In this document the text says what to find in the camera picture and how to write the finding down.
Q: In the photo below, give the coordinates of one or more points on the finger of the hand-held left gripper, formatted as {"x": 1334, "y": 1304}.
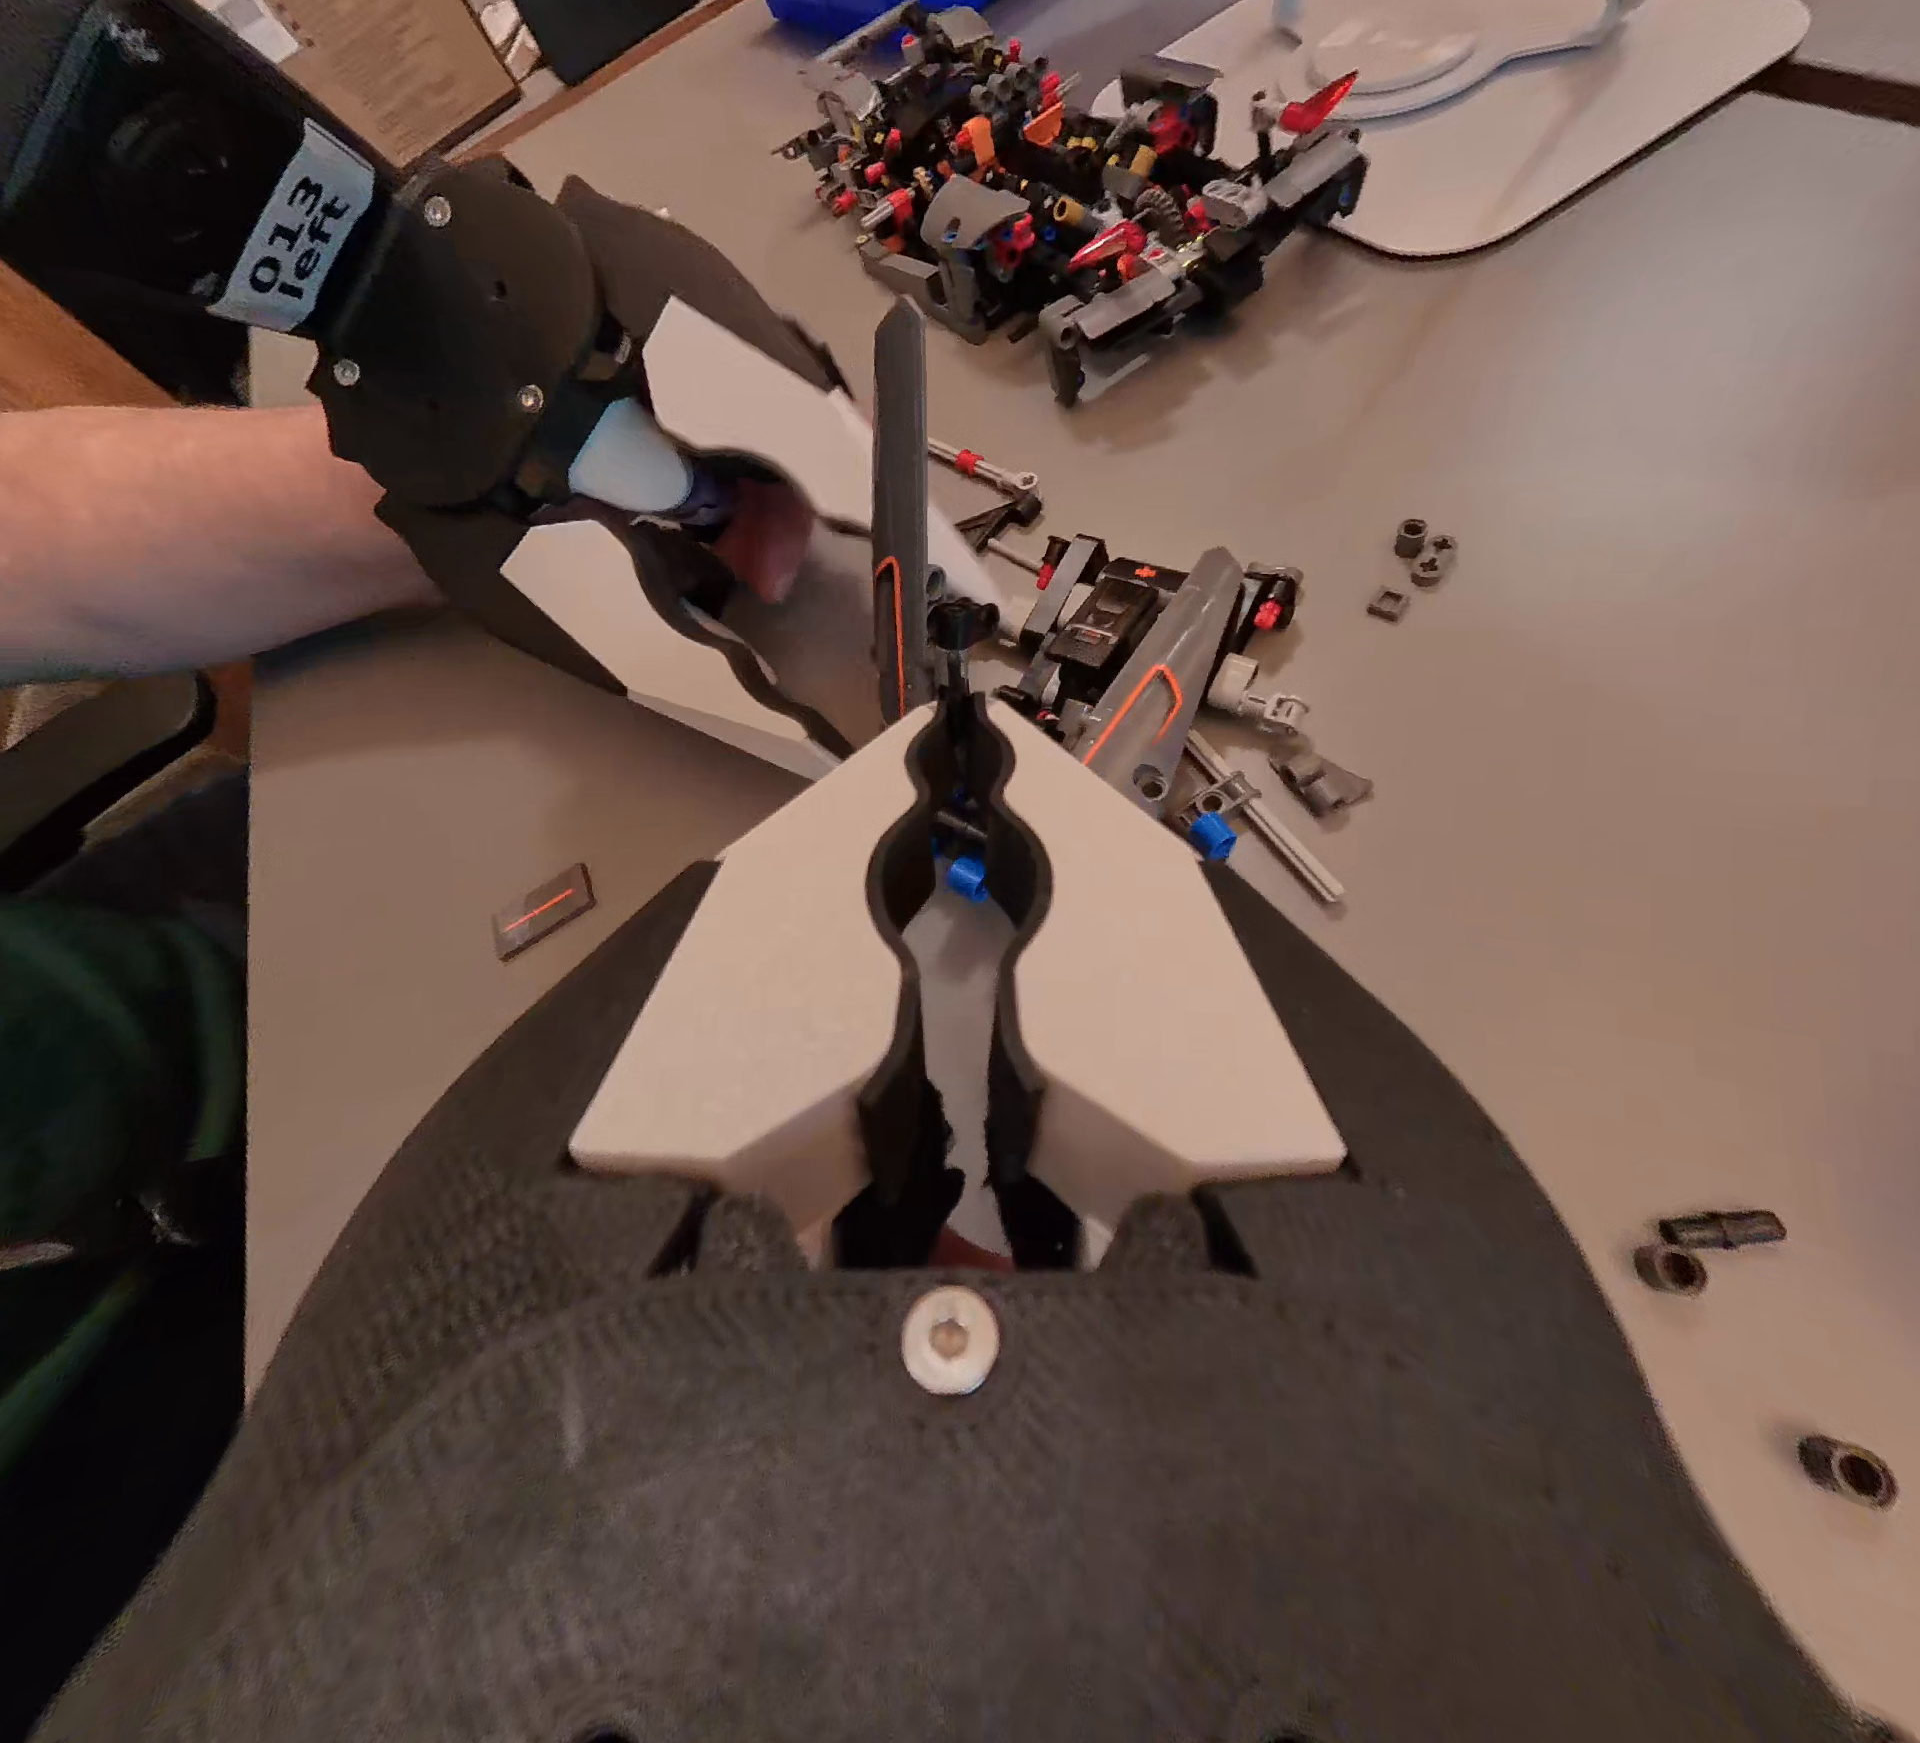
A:
{"x": 631, "y": 619}
{"x": 750, "y": 394}

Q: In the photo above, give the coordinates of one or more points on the grey lego tile orange stripe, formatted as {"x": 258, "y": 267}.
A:
{"x": 543, "y": 910}

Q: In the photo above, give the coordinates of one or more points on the grey black lego subassembly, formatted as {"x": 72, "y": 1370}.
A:
{"x": 1139, "y": 663}

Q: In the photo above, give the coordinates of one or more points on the cardboard box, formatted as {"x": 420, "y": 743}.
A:
{"x": 376, "y": 2}

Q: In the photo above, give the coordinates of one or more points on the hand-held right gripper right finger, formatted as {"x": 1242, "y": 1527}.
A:
{"x": 1169, "y": 1023}

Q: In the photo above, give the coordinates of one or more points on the person's left hand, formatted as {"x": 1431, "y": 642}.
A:
{"x": 768, "y": 543}

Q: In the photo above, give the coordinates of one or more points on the grey lego axle red bush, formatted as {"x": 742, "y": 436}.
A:
{"x": 982, "y": 464}

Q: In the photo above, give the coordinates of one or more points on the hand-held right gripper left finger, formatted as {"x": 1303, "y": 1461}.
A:
{"x": 736, "y": 1023}

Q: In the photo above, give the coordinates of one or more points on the black lego car chassis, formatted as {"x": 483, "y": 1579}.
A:
{"x": 1081, "y": 198}

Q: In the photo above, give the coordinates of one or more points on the person's left forearm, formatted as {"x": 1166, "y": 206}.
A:
{"x": 179, "y": 529}

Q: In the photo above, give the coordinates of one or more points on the white book stand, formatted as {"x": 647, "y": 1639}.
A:
{"x": 1501, "y": 79}

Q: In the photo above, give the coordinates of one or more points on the scattered loose lego pieces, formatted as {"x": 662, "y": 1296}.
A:
{"x": 1419, "y": 541}

